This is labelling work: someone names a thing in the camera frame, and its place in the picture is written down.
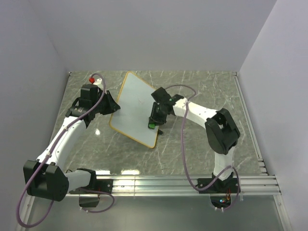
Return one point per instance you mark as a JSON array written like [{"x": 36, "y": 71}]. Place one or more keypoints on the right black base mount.
[{"x": 218, "y": 187}]

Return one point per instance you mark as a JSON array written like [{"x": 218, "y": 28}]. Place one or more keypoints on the yellow framed whiteboard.
[{"x": 135, "y": 103}]

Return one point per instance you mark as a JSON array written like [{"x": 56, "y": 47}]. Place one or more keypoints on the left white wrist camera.
[{"x": 99, "y": 82}]

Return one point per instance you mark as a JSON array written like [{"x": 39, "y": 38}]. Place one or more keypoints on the aluminium rail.
[
  {"x": 137, "y": 185},
  {"x": 260, "y": 159}
]

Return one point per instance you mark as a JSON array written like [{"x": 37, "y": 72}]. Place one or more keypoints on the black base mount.
[
  {"x": 103, "y": 185},
  {"x": 218, "y": 187}
]

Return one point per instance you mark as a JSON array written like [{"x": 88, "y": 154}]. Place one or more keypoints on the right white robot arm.
[{"x": 221, "y": 130}]

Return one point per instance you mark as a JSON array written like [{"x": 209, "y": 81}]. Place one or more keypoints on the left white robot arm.
[{"x": 44, "y": 177}]

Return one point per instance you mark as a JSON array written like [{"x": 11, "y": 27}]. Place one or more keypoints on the aluminium front rail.
[{"x": 137, "y": 185}]

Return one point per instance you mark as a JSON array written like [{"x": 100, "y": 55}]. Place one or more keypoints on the aluminium right side rail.
[{"x": 260, "y": 159}]

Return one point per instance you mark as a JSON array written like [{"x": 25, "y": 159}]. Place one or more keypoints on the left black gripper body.
[{"x": 100, "y": 95}]

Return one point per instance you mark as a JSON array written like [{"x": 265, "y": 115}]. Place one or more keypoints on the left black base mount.
[{"x": 103, "y": 185}]

